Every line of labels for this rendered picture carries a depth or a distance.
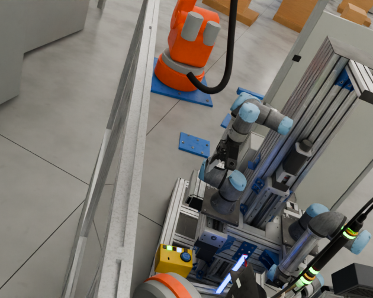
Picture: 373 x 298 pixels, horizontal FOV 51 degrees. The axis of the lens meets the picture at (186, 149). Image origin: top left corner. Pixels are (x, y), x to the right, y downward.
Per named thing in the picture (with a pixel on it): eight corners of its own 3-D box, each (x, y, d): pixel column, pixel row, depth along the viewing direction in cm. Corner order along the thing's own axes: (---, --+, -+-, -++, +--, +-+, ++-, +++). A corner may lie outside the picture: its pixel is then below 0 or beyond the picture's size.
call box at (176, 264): (153, 274, 182) (160, 260, 176) (153, 255, 190) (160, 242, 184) (185, 279, 186) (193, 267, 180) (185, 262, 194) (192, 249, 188)
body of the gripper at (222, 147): (230, 153, 173) (242, 132, 166) (232, 166, 166) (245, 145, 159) (214, 149, 171) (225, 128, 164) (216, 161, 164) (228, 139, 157)
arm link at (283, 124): (273, 130, 208) (283, 141, 160) (254, 122, 208) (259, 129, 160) (284, 111, 206) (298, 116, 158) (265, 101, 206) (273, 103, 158)
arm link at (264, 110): (263, 117, 170) (259, 129, 161) (240, 106, 171) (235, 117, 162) (272, 103, 165) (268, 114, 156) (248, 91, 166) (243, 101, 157)
